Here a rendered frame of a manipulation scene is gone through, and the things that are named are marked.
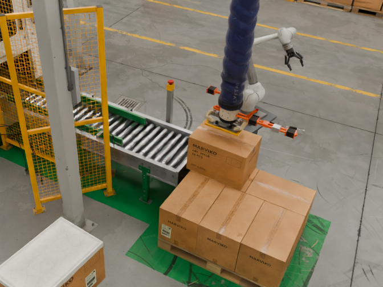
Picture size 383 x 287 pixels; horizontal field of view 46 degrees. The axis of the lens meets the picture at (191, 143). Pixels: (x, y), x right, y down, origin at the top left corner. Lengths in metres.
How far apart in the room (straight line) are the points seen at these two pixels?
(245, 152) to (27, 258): 2.09
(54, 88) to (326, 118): 4.28
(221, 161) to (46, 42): 1.90
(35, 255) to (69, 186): 1.11
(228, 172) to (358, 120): 3.09
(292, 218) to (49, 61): 2.46
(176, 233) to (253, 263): 0.76
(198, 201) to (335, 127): 2.99
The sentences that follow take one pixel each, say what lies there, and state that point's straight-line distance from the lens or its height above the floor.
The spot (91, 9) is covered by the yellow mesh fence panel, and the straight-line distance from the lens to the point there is 3.87.
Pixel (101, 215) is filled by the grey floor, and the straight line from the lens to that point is 4.79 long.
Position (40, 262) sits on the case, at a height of 1.02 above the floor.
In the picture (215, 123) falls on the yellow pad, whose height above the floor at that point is 1.12.
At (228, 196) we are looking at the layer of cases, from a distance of 4.26.
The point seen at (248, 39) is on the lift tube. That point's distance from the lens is 3.73.
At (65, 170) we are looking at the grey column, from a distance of 4.05.
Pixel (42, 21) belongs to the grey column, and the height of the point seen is 2.19.
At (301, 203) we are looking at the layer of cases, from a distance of 4.37.
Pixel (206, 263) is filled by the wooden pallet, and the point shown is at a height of 0.02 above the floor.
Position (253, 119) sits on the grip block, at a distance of 4.07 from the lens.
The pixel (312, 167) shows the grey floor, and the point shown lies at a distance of 5.72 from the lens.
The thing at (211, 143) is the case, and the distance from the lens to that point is 4.20.
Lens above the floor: 3.46
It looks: 37 degrees down
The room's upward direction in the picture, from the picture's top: 5 degrees clockwise
